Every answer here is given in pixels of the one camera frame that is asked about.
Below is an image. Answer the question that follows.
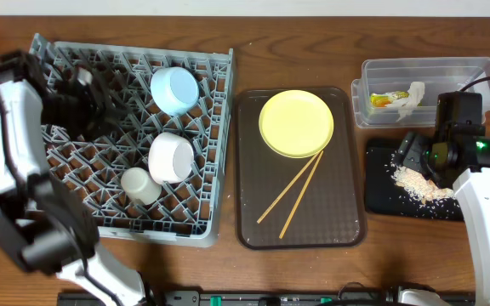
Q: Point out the white tissue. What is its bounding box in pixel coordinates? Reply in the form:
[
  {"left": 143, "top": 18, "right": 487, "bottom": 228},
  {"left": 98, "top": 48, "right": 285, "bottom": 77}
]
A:
[{"left": 396, "top": 82, "right": 425, "bottom": 121}]

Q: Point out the green snack wrapper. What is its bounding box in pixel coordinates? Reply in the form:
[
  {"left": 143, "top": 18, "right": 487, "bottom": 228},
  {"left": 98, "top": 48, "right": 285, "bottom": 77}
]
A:
[{"left": 370, "top": 91, "right": 409, "bottom": 107}]

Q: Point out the white plastic cup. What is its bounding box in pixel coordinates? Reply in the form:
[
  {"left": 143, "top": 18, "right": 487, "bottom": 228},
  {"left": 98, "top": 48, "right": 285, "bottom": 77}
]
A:
[{"left": 121, "top": 167, "right": 162, "bottom": 205}]

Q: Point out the light blue bowl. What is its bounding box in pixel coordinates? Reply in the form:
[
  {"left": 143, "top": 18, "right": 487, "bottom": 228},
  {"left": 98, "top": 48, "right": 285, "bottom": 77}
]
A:
[{"left": 150, "top": 67, "right": 199, "bottom": 116}]

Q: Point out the wooden chopstick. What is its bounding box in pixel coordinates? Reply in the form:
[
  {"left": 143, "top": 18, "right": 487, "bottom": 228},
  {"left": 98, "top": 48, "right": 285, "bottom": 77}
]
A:
[
  {"left": 278, "top": 150, "right": 324, "bottom": 240},
  {"left": 256, "top": 153, "right": 319, "bottom": 224}
]

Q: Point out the pink bowl with rice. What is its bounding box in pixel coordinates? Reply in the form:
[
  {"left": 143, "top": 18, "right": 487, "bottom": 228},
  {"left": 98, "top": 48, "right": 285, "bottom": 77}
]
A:
[{"left": 148, "top": 132, "right": 194, "bottom": 184}]

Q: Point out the yellow round plate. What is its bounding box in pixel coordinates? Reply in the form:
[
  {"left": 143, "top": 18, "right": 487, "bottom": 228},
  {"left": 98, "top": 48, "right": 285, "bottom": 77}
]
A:
[{"left": 259, "top": 90, "right": 334, "bottom": 158}]

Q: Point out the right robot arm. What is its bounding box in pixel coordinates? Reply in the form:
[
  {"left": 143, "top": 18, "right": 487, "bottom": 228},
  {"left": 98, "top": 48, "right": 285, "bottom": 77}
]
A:
[{"left": 396, "top": 91, "right": 490, "bottom": 305}]

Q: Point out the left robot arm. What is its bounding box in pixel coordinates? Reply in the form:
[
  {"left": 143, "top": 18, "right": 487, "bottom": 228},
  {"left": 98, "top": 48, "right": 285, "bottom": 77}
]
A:
[{"left": 0, "top": 50, "right": 154, "bottom": 305}]

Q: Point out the black waste tray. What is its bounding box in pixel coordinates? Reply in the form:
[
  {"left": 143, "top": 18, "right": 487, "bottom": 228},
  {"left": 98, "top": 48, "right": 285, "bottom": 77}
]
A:
[{"left": 365, "top": 139, "right": 464, "bottom": 222}]

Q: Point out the clear plastic waste bin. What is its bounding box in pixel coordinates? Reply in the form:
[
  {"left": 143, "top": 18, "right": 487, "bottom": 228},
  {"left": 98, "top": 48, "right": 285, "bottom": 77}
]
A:
[{"left": 351, "top": 57, "right": 490, "bottom": 128}]

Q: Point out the grey plastic dishwasher rack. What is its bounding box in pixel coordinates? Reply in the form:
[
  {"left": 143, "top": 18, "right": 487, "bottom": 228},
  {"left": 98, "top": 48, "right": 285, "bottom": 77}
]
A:
[{"left": 30, "top": 35, "right": 236, "bottom": 247}]

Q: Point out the spilled rice pile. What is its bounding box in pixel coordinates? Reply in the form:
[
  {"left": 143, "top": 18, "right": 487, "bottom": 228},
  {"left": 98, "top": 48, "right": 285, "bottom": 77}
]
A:
[{"left": 388, "top": 153, "right": 455, "bottom": 210}]

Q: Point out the brown plastic serving tray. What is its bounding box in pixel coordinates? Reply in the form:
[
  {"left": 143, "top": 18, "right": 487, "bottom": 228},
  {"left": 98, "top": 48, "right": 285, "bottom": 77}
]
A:
[{"left": 235, "top": 88, "right": 366, "bottom": 250}]

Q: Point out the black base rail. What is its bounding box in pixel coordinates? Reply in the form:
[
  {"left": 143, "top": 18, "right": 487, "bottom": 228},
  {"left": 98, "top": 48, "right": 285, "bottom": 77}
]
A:
[{"left": 56, "top": 282, "right": 476, "bottom": 306}]

